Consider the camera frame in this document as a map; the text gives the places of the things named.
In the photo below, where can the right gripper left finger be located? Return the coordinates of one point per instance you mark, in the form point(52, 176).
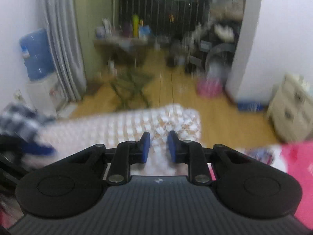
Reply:
point(123, 156)

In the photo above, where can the white water dispenser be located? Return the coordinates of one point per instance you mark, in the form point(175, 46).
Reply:
point(47, 95)

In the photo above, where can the folding table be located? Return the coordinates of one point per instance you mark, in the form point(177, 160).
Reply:
point(129, 49)

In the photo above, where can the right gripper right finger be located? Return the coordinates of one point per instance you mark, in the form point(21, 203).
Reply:
point(190, 153)

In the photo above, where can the navy plaid folded shirt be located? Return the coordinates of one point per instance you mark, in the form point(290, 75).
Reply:
point(18, 120)

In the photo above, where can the wheelchair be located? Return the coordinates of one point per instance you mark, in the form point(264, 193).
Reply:
point(214, 51)

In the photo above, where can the blue water bottle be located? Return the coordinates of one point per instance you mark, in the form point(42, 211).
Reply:
point(36, 54)

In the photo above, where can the grey curtain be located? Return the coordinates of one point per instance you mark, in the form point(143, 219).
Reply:
point(59, 20)

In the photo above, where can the cream bedside cabinet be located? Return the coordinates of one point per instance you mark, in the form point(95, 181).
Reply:
point(290, 110)

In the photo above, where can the pink floral bed sheet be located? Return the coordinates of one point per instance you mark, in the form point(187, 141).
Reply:
point(245, 196)

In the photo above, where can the cream knit cardigan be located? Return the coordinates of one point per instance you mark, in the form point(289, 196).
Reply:
point(68, 137)

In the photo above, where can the balcony metal railing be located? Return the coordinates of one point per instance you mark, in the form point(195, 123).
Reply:
point(165, 17)

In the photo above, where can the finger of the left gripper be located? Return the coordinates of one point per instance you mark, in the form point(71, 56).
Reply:
point(35, 149)

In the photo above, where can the yellow green bottle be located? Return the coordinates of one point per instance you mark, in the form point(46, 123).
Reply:
point(135, 25)

